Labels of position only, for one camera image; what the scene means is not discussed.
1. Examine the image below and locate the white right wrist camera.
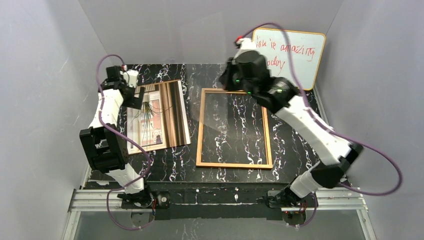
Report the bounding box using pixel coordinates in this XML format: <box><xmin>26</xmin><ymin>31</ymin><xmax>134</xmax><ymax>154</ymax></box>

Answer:
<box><xmin>234</xmin><ymin>37</ymin><xmax>256</xmax><ymax>51</ymax></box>

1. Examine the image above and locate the printed photo sheet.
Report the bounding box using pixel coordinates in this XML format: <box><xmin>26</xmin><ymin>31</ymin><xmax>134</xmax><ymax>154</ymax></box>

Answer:
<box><xmin>126</xmin><ymin>79</ymin><xmax>191</xmax><ymax>152</ymax></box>

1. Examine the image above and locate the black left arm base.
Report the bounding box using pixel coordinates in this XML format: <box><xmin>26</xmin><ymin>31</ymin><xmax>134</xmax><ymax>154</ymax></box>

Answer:
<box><xmin>117</xmin><ymin>191</ymin><xmax>171</xmax><ymax>210</ymax></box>

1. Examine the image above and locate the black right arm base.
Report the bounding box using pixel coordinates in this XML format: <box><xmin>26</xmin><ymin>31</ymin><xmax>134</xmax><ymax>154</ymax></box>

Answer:
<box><xmin>265</xmin><ymin>190</ymin><xmax>316</xmax><ymax>210</ymax></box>

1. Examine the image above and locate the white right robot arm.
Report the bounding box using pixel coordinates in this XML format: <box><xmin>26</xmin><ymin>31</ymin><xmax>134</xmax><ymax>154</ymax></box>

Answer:
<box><xmin>219</xmin><ymin>50</ymin><xmax>364</xmax><ymax>201</ymax></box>

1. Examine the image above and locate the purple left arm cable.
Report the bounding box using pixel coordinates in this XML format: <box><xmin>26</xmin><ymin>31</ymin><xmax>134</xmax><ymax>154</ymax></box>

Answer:
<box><xmin>95</xmin><ymin>54</ymin><xmax>154</xmax><ymax>231</ymax></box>

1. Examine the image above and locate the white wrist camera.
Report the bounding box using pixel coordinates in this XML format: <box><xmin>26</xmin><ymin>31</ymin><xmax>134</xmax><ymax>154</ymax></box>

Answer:
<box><xmin>123</xmin><ymin>69</ymin><xmax>139</xmax><ymax>88</ymax></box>
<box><xmin>234</xmin><ymin>37</ymin><xmax>256</xmax><ymax>51</ymax></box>

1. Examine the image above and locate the yellow-framed whiteboard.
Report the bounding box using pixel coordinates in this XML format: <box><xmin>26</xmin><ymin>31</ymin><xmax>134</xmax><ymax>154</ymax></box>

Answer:
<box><xmin>252</xmin><ymin>27</ymin><xmax>326</xmax><ymax>91</ymax></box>

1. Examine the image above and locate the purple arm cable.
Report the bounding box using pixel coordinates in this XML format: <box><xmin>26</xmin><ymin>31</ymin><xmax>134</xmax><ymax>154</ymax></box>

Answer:
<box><xmin>236</xmin><ymin>22</ymin><xmax>404</xmax><ymax>228</ymax></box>
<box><xmin>95</xmin><ymin>54</ymin><xmax>154</xmax><ymax>231</ymax></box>

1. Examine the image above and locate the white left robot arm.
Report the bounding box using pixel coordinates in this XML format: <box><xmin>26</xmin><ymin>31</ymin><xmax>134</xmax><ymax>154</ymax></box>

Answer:
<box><xmin>79</xmin><ymin>65</ymin><xmax>145</xmax><ymax>194</ymax></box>

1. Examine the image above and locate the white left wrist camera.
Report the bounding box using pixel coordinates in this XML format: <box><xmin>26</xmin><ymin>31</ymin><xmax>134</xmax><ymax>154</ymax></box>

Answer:
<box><xmin>123</xmin><ymin>69</ymin><xmax>139</xmax><ymax>88</ymax></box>

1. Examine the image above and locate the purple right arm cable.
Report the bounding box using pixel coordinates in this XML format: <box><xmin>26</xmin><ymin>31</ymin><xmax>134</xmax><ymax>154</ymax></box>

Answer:
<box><xmin>236</xmin><ymin>22</ymin><xmax>404</xmax><ymax>228</ymax></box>

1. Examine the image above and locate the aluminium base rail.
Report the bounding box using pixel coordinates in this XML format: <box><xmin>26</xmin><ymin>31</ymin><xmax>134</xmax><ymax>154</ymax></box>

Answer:
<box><xmin>63</xmin><ymin>183</ymin><xmax>376</xmax><ymax>240</ymax></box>

